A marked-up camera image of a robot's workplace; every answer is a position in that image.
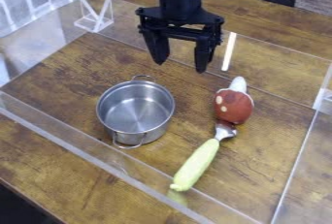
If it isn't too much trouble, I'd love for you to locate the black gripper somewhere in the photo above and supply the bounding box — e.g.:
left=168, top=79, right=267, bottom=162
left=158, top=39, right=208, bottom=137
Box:
left=136, top=7, right=225, bottom=73

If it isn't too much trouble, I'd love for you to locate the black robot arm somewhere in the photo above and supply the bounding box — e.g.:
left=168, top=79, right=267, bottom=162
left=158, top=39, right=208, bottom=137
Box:
left=136, top=0, right=225, bottom=73

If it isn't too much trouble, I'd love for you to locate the red toy mushroom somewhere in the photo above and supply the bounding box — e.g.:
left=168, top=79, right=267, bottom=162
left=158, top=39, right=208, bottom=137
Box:
left=213, top=77, right=255, bottom=124

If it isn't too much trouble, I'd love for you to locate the small steel pot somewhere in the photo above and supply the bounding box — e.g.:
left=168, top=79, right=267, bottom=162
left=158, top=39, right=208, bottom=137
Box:
left=97, top=75, right=176, bottom=149

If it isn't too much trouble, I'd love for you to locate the clear acrylic bracket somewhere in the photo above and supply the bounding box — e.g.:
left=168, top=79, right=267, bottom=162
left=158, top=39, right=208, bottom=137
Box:
left=74, top=0, right=114, bottom=33

